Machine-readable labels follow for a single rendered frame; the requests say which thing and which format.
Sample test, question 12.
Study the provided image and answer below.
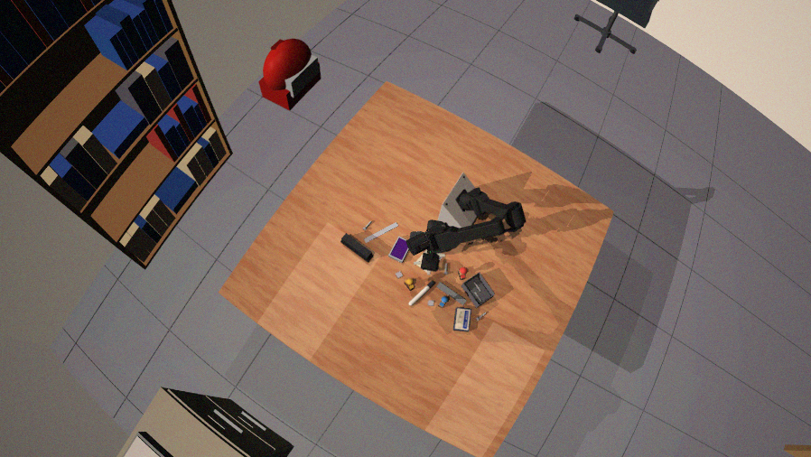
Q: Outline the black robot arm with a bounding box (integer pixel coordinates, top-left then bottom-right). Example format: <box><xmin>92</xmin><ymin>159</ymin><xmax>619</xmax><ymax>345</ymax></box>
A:
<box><xmin>406</xmin><ymin>187</ymin><xmax>526</xmax><ymax>256</ymax></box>

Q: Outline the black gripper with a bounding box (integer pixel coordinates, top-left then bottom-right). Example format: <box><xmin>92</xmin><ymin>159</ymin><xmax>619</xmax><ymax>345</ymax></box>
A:
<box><xmin>421</xmin><ymin>219</ymin><xmax>443</xmax><ymax>272</ymax></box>

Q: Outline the white flat bar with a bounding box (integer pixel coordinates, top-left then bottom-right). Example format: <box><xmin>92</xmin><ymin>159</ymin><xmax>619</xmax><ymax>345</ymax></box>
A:
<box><xmin>364</xmin><ymin>222</ymin><xmax>398</xmax><ymax>243</ymax></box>

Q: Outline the white inspection card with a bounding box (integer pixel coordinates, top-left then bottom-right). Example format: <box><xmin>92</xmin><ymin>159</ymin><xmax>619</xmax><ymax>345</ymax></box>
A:
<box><xmin>414</xmin><ymin>249</ymin><xmax>445</xmax><ymax>275</ymax></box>

